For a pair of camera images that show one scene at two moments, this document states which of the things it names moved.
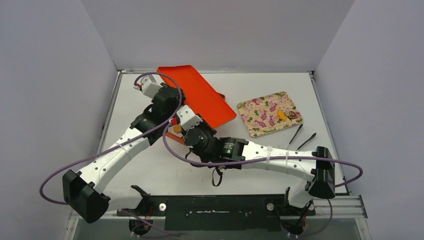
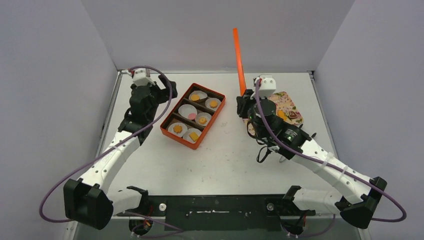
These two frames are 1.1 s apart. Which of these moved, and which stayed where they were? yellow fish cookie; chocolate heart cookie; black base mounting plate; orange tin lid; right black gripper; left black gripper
Moved: right black gripper; left black gripper; orange tin lid
Stayed: yellow fish cookie; chocolate heart cookie; black base mounting plate
